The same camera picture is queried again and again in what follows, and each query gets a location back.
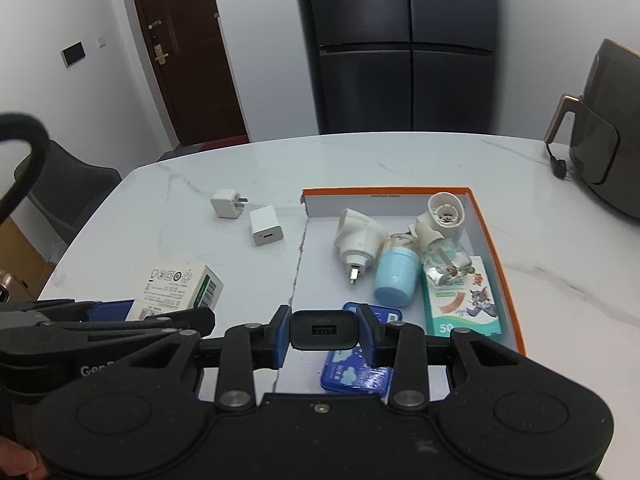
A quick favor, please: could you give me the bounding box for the orange-rimmed cardboard box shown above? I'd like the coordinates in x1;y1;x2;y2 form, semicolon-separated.
272;186;529;396

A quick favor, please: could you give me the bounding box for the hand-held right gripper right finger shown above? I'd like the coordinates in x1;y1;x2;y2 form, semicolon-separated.
357;304;527;412

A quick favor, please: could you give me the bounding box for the blue tissue pack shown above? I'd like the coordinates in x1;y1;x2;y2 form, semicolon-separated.
320;301;403;394

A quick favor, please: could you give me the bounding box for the person's left hand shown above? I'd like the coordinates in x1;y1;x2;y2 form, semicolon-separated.
0;435;48;480

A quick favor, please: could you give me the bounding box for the black wall panel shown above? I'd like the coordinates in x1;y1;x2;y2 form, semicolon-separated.
61;40;87;67

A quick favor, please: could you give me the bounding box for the black charger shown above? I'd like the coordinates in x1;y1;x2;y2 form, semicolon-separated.
290;310;362;352

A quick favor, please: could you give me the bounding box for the teal bandage box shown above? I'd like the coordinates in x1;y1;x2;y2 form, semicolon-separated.
420;256;504;339

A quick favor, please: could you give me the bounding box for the dark brown door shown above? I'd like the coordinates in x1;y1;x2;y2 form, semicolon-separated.
125;0;251;149

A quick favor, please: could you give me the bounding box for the dark grey chair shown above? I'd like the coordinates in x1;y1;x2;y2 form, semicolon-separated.
15;140;123;247

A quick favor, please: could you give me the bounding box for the white box with green label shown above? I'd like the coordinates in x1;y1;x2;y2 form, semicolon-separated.
126;262;224;322

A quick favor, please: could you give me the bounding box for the dark grey refrigerator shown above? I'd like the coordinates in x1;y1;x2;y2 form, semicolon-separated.
292;0;499;136

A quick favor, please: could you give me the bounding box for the black wrist strap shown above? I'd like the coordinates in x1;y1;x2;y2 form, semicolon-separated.
0;112;52;224

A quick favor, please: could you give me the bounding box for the black air fryer cable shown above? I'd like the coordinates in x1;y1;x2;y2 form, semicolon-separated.
546;142;569;180

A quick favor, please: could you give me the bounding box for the light blue toothpick jar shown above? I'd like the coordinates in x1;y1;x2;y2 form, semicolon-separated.
374;232;421;307

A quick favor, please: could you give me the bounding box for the clear liquid bottle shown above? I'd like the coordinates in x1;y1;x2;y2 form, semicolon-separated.
410;222;474;281

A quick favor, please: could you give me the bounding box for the white round-top plug-in heater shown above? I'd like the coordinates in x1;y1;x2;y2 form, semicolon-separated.
417;191;471;241

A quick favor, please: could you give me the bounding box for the white plug adapter with prongs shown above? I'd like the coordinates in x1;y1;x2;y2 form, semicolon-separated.
210;189;247;221

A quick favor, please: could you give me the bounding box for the brown cardboard box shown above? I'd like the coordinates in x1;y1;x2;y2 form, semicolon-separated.
0;215;57;302

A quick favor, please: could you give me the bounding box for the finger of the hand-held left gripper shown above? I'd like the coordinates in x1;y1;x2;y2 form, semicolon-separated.
0;298;137;329
49;307;217;351

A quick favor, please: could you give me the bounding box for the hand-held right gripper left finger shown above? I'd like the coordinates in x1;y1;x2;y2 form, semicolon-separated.
125;304;292;412

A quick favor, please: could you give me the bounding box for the dark air fryer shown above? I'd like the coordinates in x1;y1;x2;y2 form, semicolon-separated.
544;37;640;219

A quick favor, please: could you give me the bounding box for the white cube charger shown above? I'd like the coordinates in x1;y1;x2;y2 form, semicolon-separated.
249;206;285;247

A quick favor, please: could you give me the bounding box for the gold door lock handle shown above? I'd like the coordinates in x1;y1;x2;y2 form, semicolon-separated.
149;20;169;64

